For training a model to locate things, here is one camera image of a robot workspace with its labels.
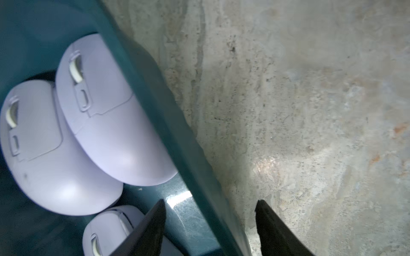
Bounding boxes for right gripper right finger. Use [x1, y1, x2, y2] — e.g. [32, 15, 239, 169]
[255, 200, 313, 256]

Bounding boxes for purple rounded mouse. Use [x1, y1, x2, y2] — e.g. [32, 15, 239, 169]
[56, 34, 177, 186]
[1, 80, 123, 216]

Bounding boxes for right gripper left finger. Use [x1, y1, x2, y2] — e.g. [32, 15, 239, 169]
[111, 199, 166, 256]

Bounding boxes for purple slim mouse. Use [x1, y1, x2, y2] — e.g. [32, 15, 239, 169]
[82, 205, 182, 256]

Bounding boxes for dark teal storage box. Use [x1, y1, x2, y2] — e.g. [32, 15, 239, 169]
[1, 1, 251, 256]

